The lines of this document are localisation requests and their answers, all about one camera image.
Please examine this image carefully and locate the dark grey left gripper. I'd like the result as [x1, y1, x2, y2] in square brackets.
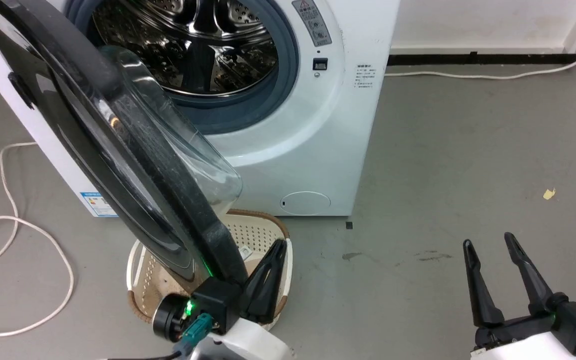
[152, 239, 288, 346]

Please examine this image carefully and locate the black-rimmed glass washer door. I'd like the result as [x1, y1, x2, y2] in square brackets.
[0, 0, 250, 301]

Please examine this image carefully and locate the white front-load washing machine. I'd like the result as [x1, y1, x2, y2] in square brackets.
[0, 0, 402, 219]

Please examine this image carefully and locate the grey rubber door gasket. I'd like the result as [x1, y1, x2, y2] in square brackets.
[64, 0, 301, 136]

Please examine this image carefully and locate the cream perforated laundry basket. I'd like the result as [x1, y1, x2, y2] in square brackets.
[126, 209, 294, 331]

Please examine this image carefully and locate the blue energy label sticker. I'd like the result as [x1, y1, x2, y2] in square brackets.
[79, 191, 119, 218]

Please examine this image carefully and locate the stainless steel washer drum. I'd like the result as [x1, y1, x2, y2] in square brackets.
[91, 0, 279, 97]

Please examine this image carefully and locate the grey warning sticker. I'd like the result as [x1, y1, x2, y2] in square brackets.
[291, 0, 333, 48]

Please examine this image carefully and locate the black cable with teal connector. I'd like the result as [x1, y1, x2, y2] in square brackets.
[108, 312, 215, 360]

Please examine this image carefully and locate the white cable with plug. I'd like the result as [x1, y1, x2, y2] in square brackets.
[385, 40, 576, 81]

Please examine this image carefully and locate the looped white floor cable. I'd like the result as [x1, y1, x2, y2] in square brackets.
[0, 142, 75, 337]

